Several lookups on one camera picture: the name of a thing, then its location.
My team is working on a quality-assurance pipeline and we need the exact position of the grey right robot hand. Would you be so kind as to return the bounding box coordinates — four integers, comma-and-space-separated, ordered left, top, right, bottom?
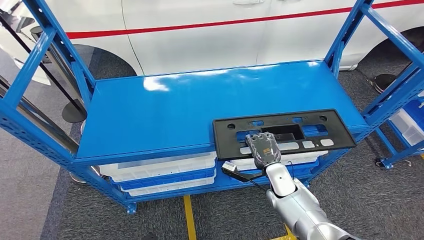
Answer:
245, 131, 282, 170

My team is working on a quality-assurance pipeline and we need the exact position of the black plastic panel part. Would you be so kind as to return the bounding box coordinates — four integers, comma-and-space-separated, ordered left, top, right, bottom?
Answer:
212, 108, 357, 162

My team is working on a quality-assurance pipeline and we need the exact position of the blue metal shelf rack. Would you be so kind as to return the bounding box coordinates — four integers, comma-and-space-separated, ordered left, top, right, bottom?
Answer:
0, 0, 424, 215

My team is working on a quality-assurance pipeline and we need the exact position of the blue wheeled shelf rack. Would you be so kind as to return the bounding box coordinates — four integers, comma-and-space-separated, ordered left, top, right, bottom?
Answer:
374, 96, 424, 170

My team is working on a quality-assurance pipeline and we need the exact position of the yellow floor tape square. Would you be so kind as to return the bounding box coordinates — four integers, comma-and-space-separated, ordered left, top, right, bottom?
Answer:
183, 195, 298, 240

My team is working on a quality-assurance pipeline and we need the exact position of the white plastic bin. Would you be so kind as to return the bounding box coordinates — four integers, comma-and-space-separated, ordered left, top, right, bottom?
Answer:
389, 109, 424, 147
120, 177, 217, 197

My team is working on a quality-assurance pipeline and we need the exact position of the white car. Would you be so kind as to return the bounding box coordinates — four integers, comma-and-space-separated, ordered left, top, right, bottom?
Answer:
0, 0, 424, 77

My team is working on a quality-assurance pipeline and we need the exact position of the black round floor base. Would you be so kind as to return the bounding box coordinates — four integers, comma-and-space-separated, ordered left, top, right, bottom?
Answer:
372, 73, 397, 94

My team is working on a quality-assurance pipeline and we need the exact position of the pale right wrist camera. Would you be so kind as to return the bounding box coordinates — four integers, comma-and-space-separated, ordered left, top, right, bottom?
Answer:
221, 161, 269, 186

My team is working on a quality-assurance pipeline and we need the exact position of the black stanchion post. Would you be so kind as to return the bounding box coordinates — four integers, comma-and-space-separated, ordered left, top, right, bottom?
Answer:
0, 13, 88, 124

